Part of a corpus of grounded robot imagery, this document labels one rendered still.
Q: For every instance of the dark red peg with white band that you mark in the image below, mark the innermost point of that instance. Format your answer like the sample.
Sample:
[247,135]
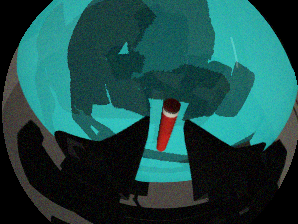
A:
[170,110]

